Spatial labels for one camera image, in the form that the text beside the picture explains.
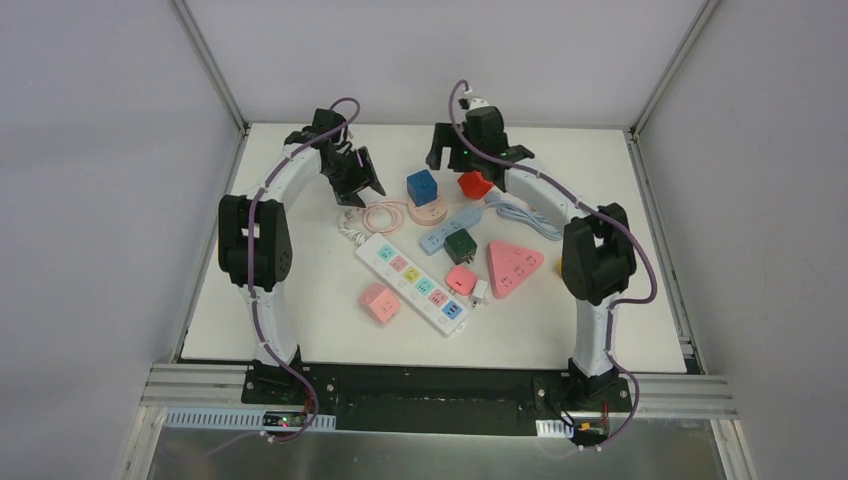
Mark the pink cable with plug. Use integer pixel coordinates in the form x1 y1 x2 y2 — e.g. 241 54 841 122
347 199 412 236

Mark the blue cube socket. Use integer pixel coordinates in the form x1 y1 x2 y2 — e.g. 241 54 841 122
406 170 438 207

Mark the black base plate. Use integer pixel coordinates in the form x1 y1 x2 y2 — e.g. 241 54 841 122
241 360 632 437

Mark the light blue cable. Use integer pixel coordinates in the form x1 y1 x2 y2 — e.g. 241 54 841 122
480 192 566 242

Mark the pink plug adapter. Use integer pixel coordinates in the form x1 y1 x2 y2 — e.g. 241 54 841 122
445 265 478 296

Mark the red cube socket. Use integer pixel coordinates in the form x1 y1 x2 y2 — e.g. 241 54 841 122
457 172 494 200

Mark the pink round socket base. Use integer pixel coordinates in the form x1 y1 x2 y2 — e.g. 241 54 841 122
407 199 448 226

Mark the dark green cube adapter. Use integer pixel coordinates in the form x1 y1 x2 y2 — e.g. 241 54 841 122
444 229 478 265

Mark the light blue power strip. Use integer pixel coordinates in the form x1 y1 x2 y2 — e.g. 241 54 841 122
418 206 482 256

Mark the white USB charger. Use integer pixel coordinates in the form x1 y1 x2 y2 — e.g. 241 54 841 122
469 279 489 308

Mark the pink cube socket adapter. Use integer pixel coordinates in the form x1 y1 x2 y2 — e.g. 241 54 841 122
358 282 401 324

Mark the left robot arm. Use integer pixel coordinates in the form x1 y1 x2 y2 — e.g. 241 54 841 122
217 97 385 405

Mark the aluminium frame rail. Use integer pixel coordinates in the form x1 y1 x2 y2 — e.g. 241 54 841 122
140 363 247 407

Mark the white power strip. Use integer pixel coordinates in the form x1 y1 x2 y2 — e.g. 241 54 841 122
355 233 470 338

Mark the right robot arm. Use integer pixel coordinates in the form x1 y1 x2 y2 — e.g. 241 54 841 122
426 79 658 451

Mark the pink triangular power strip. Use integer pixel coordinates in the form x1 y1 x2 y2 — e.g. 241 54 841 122
486 240 545 299

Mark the white coiled cable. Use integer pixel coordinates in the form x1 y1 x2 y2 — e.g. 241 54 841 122
336 210 372 246

